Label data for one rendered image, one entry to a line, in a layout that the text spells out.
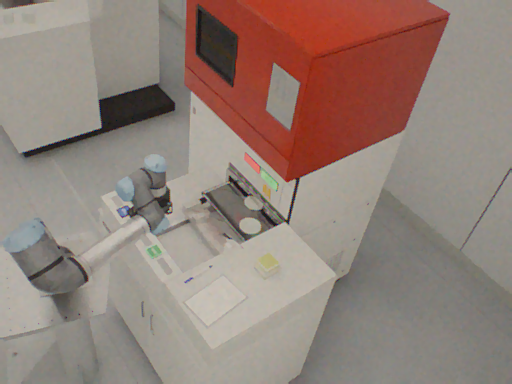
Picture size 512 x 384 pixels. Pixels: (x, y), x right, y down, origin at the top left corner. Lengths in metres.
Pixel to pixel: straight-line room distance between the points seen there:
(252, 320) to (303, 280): 0.29
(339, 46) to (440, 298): 2.15
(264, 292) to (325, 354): 1.11
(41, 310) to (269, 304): 0.90
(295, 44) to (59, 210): 2.33
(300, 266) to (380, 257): 1.52
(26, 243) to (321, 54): 1.10
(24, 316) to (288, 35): 1.45
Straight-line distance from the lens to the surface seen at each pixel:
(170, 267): 2.14
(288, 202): 2.27
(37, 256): 1.62
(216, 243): 2.33
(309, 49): 1.82
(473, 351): 3.48
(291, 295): 2.11
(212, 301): 2.04
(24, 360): 3.10
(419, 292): 3.58
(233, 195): 2.52
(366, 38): 1.97
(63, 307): 2.25
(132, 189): 1.78
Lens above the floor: 2.67
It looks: 44 degrees down
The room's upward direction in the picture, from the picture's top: 9 degrees clockwise
